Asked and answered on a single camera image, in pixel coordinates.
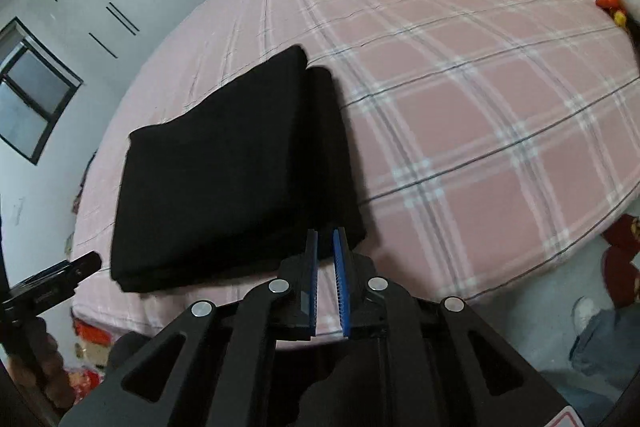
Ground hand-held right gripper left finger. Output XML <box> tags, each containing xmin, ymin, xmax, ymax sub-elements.
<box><xmin>59</xmin><ymin>229</ymin><xmax>320</xmax><ymax>427</ymax></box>

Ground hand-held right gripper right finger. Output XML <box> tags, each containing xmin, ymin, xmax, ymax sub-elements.
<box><xmin>333</xmin><ymin>228</ymin><xmax>573</xmax><ymax>427</ymax></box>

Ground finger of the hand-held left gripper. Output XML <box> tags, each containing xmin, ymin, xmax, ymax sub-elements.
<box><xmin>64</xmin><ymin>251</ymin><xmax>104</xmax><ymax>280</ymax></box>

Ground black pants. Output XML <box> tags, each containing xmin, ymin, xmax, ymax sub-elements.
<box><xmin>109</xmin><ymin>45</ymin><xmax>367</xmax><ymax>294</ymax></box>

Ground person's left hand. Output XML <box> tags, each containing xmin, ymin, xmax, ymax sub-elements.
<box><xmin>9</xmin><ymin>316</ymin><xmax>77</xmax><ymax>410</ymax></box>

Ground black framed window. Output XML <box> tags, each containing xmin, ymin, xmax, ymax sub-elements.
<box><xmin>0</xmin><ymin>17</ymin><xmax>84</xmax><ymax>166</ymax></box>

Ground bed with pink plaid sheet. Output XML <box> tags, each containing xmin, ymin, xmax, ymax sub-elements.
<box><xmin>65</xmin><ymin>0</ymin><xmax>640</xmax><ymax>350</ymax></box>

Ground white shoe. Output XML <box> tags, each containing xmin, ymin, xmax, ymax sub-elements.
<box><xmin>571</xmin><ymin>297</ymin><xmax>602</xmax><ymax>337</ymax></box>

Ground person's leg in jeans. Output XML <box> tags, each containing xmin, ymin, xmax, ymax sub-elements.
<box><xmin>569</xmin><ymin>304</ymin><xmax>640</xmax><ymax>390</ymax></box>

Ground red toy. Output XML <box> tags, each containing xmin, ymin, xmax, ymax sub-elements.
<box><xmin>595</xmin><ymin>0</ymin><xmax>628</xmax><ymax>26</ymax></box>

